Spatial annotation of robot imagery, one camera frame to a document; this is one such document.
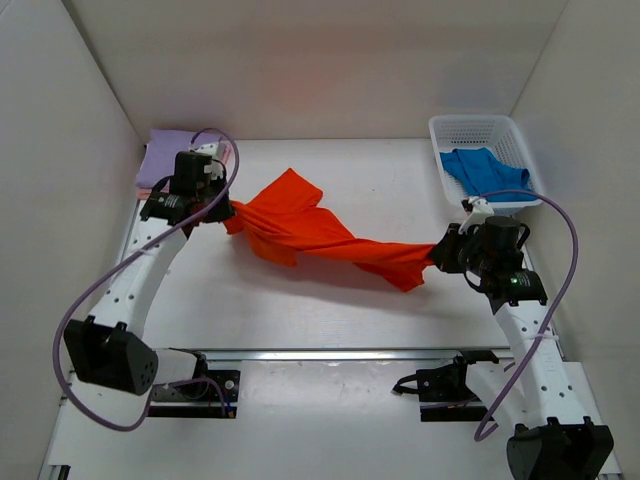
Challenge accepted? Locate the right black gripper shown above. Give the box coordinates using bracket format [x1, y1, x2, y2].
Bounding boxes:
[427, 224, 492, 277]

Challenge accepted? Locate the orange t-shirt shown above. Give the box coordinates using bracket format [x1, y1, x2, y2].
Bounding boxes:
[224, 168, 435, 292]

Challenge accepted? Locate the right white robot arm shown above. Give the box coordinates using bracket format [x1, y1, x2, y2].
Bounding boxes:
[429, 216, 614, 479]

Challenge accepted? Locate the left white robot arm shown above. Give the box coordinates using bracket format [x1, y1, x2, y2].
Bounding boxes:
[57, 144, 234, 398]

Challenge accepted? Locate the folded pink t-shirt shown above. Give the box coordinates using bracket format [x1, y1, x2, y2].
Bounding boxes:
[136, 144, 232, 201]

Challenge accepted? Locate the folded purple t-shirt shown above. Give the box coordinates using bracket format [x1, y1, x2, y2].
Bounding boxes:
[135, 129, 194, 188]

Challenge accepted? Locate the blue t-shirt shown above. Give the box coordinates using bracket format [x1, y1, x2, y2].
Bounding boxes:
[441, 148, 536, 202]

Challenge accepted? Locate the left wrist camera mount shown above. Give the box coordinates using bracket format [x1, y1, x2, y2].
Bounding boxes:
[190, 142, 231, 178]

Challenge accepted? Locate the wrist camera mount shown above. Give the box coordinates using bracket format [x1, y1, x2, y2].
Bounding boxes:
[190, 142, 231, 178]
[458, 196, 494, 234]

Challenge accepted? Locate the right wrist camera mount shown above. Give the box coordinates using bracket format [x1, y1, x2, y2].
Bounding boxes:
[458, 196, 494, 234]

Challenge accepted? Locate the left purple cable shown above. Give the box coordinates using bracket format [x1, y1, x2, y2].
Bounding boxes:
[53, 128, 240, 432]

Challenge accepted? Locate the purple cable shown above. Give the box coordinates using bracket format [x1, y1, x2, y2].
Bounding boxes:
[53, 128, 240, 432]
[462, 189, 580, 442]

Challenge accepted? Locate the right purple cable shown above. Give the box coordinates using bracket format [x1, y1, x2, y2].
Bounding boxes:
[462, 189, 580, 442]

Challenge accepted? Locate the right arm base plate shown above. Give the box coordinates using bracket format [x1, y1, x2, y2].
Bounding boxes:
[392, 350, 500, 423]

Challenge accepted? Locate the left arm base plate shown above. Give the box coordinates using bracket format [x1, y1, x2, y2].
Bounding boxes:
[148, 352, 241, 420]

